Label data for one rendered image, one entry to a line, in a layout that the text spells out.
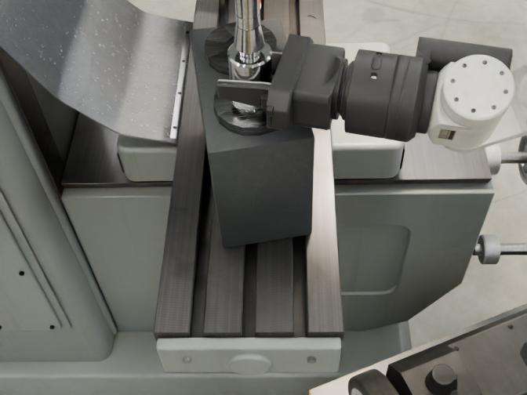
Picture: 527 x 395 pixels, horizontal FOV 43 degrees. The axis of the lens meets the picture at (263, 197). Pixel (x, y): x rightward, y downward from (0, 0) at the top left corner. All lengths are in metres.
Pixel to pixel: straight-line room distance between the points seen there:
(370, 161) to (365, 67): 0.50
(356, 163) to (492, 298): 0.94
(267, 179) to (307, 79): 0.14
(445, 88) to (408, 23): 2.15
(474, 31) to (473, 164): 1.57
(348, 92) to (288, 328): 0.30
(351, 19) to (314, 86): 2.11
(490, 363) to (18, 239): 0.87
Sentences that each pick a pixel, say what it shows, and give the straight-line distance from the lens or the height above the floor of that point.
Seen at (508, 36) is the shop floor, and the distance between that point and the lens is 2.82.
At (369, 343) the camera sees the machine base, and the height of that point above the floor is 0.20.
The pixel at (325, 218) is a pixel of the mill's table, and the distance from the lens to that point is 0.91.
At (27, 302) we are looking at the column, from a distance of 1.50.
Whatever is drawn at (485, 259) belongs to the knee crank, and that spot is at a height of 0.54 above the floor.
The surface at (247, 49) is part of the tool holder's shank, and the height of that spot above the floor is 1.24.
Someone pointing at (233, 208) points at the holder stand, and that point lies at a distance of 0.82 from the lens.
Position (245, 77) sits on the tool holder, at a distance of 0.72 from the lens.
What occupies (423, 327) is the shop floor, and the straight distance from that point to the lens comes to 1.93.
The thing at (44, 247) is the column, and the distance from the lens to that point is 1.34.
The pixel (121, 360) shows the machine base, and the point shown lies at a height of 0.20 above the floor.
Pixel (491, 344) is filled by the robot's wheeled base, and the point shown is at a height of 0.59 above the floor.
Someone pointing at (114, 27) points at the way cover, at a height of 0.94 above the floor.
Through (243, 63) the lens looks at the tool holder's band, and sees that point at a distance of 0.71.
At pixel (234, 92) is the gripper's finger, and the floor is 1.19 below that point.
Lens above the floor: 1.68
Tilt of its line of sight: 52 degrees down
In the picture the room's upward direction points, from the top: 4 degrees counter-clockwise
